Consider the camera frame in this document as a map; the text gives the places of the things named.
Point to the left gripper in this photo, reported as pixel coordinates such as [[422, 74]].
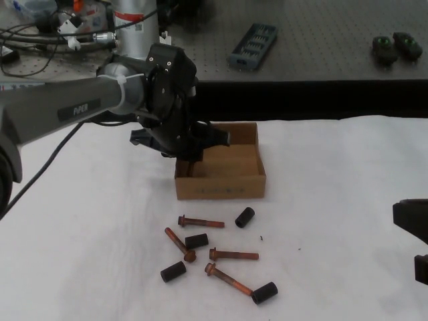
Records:
[[182, 143]]

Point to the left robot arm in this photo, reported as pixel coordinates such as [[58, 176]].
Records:
[[67, 103]]

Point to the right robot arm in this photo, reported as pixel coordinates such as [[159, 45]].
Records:
[[413, 217]]

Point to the brown cardboard box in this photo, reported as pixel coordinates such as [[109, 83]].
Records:
[[220, 189]]

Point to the rusty copper-coloured bolt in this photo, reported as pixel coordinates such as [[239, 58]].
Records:
[[234, 255], [200, 222], [229, 278], [177, 242]]

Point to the black cylindrical sleeve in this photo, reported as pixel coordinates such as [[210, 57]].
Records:
[[265, 293], [196, 241], [244, 217], [173, 271]]

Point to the blue screwdriver bit case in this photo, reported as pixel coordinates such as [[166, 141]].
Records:
[[254, 45]]

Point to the silver cylindrical machine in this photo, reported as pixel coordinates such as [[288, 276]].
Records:
[[135, 26]]

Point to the metal bench with holes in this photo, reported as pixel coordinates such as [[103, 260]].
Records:
[[317, 50]]

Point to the black device with green light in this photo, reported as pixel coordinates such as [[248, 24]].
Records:
[[408, 45], [384, 50]]

